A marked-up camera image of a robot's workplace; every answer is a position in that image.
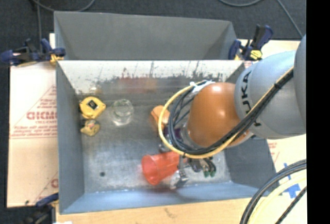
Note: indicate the small yellow toy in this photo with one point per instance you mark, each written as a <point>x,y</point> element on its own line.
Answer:
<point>90,128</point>

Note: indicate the purple object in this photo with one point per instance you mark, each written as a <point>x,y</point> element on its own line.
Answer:
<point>176,132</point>

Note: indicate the yellow tape measure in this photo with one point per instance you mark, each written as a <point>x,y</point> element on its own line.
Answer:
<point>91,107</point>

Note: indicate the brown cardboard board red print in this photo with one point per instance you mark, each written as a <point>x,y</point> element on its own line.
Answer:
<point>31,140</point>

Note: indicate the grey metal bin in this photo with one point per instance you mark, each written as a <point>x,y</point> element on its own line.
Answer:
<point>123,150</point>

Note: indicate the red plastic cup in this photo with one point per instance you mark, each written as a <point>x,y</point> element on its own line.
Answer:
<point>157,167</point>

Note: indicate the orange block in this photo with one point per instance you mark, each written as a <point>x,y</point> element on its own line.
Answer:
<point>156,114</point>

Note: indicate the clear glass jar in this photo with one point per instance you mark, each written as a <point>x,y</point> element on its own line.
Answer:
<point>122,112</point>

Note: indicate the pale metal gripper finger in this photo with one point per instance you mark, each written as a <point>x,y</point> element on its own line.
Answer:
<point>183,177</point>

